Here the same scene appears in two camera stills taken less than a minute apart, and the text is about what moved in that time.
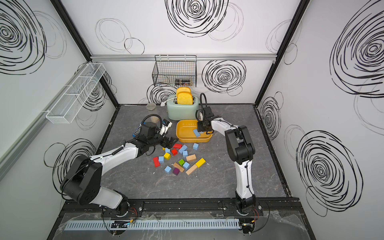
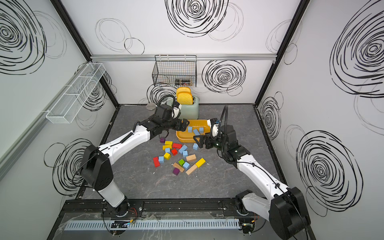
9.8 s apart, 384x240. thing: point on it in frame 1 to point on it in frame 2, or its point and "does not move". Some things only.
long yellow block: (200, 162) does not move
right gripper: (199, 125) to (208, 138)
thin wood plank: (175, 165) does not move
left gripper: (170, 144) to (183, 127)
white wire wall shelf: (67, 108) does not move
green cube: (181, 162) does not move
